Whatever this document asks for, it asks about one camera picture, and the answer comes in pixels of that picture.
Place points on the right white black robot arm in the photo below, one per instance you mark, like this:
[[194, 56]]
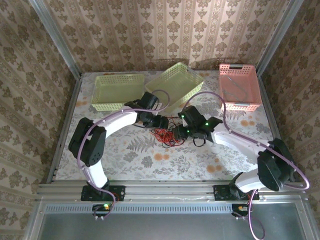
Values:
[[235, 142]]

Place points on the pale green perforated basket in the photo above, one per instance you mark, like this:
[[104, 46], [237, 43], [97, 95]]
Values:
[[175, 82], [112, 90]]

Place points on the pink perforated basket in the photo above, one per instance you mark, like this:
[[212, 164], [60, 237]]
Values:
[[250, 82]]

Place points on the grey metal sheet panel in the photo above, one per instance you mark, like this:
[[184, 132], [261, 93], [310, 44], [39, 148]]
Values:
[[170, 227]]

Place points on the small controller board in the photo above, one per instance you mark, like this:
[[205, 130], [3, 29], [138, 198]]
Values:
[[240, 208], [102, 207]]

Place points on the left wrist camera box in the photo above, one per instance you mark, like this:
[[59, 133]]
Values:
[[158, 106]]

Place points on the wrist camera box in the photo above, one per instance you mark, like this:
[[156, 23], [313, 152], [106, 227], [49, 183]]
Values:
[[184, 121], [158, 106]]

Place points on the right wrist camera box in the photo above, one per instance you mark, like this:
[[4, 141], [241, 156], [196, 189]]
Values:
[[184, 121]]

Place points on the aluminium frame rail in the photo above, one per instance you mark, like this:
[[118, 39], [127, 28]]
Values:
[[170, 190]]

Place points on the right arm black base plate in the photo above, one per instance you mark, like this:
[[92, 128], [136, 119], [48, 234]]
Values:
[[221, 193]]

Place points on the aluminium table side rail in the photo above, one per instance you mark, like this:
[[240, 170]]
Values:
[[268, 102], [71, 100]]

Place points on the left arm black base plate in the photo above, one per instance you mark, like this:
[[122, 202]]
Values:
[[120, 193]]

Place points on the aluminium frame post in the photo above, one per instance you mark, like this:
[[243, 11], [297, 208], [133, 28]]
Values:
[[277, 37], [57, 42]]

